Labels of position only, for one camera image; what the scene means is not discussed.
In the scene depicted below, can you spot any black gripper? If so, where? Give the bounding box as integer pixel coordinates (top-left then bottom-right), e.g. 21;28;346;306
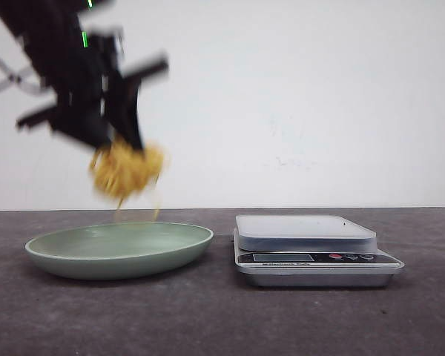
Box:
17;27;169;151

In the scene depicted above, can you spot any yellow vermicelli noodle bundle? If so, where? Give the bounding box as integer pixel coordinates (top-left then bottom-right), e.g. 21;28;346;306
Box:
88;137;168;211

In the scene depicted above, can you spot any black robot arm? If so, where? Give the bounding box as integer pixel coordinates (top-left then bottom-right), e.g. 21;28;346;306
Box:
0;1;168;151

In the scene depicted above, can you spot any light green oval plate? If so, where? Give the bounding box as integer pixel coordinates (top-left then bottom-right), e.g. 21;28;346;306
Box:
24;222;214;280

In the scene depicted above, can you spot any silver digital kitchen scale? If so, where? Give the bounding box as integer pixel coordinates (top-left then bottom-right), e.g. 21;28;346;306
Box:
234;214;405;288

